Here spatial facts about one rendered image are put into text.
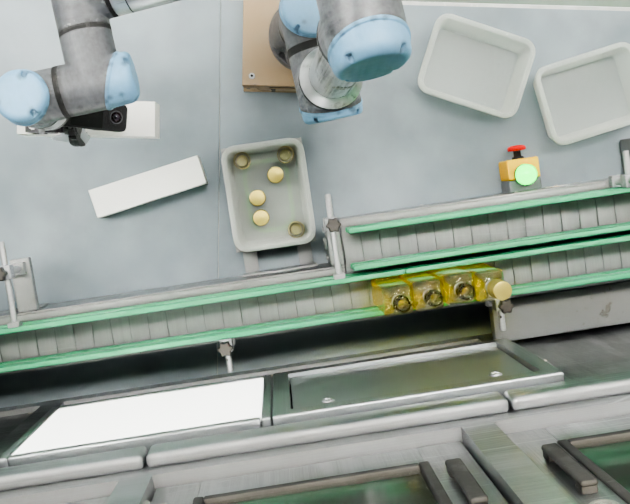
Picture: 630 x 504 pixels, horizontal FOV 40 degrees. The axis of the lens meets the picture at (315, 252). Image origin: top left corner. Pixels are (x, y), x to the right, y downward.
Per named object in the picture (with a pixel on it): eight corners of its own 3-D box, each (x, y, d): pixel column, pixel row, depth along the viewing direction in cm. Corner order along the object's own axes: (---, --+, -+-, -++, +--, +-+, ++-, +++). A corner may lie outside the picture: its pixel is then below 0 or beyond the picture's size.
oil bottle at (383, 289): (373, 304, 181) (386, 319, 160) (369, 278, 181) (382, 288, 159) (400, 300, 181) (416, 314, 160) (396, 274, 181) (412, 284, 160)
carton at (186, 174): (94, 190, 190) (88, 190, 184) (199, 156, 190) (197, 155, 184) (103, 217, 190) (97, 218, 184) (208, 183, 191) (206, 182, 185)
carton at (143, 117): (26, 102, 159) (16, 98, 153) (159, 105, 160) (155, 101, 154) (26, 136, 159) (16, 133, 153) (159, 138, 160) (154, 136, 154)
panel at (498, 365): (54, 422, 170) (-2, 478, 136) (51, 406, 169) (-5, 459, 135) (509, 352, 173) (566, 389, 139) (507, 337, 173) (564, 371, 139)
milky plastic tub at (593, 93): (520, 75, 194) (532, 69, 185) (616, 45, 194) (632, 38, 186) (542, 150, 195) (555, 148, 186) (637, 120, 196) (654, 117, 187)
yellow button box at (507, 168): (501, 193, 194) (510, 193, 187) (497, 159, 193) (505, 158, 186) (532, 188, 194) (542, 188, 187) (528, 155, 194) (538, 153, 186)
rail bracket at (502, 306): (484, 326, 183) (500, 336, 170) (479, 293, 182) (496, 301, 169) (502, 323, 183) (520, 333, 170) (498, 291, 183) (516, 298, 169)
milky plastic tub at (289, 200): (237, 251, 192) (235, 254, 183) (221, 149, 190) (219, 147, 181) (315, 240, 192) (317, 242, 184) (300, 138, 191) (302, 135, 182)
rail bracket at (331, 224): (329, 276, 180) (334, 282, 167) (318, 195, 179) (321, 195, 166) (344, 274, 180) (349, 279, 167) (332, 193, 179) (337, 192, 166)
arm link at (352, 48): (343, 47, 171) (401, -57, 117) (360, 122, 171) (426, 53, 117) (283, 59, 170) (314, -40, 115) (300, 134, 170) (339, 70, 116)
